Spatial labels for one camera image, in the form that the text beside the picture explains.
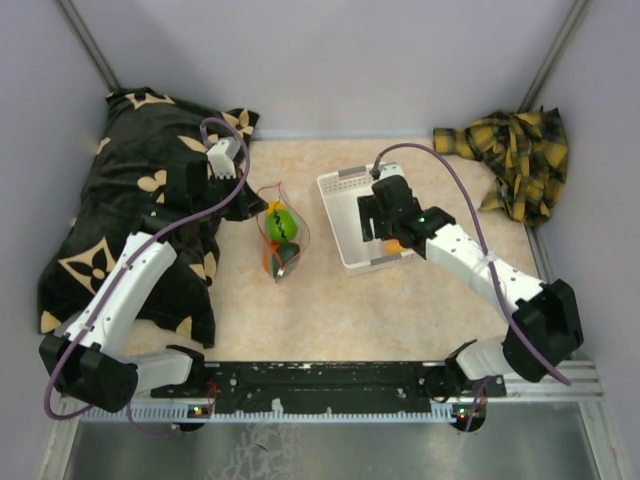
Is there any orange fruit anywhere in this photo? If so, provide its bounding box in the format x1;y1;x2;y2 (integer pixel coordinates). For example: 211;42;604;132
262;242;278;275

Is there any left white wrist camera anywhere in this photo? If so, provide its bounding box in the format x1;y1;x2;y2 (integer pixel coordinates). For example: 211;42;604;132
206;138;240;180

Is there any yellow plaid cloth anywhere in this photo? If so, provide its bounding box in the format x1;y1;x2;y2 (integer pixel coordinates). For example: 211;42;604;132
432;108;569;227

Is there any right corner post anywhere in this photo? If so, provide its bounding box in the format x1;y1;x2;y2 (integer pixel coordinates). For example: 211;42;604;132
518;0;591;113

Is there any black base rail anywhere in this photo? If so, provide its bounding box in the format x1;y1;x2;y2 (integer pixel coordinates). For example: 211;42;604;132
151;361;481;415

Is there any peach fruit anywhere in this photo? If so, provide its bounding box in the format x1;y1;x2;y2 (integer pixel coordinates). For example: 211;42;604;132
383;240;405;255

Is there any dark green avocado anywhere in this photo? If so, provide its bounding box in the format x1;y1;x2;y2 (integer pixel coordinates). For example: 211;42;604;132
276;242;300;265

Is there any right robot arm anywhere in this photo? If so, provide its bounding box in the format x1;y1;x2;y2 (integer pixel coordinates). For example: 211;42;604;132
357;175;584;396

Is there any yellow lemon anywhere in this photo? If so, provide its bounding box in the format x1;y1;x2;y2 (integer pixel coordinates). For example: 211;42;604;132
268;201;286;214

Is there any corner post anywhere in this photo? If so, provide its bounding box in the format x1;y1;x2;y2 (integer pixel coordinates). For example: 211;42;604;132
518;0;591;113
54;0;120;91

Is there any white plastic basket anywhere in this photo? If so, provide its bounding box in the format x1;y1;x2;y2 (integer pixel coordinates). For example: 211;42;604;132
317;164;416;276

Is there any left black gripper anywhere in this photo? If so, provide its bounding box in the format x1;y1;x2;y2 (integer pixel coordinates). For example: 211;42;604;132
192;167;268;221

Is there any black floral pillow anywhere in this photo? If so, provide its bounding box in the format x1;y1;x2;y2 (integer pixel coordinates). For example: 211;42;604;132
37;87;259;349

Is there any clear zip top bag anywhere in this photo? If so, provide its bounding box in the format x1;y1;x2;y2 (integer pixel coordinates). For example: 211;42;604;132
256;182;310;284

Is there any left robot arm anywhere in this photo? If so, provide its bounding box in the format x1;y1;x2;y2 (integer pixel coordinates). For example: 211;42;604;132
39;156;250;420

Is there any aluminium frame bar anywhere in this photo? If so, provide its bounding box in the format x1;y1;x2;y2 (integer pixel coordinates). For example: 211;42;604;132
80;360;603;431

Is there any left corner post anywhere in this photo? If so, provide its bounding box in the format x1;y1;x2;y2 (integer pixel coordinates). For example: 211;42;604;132
54;0;120;91

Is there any green toy watermelon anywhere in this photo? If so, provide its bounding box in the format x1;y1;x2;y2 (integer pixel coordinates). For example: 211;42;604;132
266;209;298;244

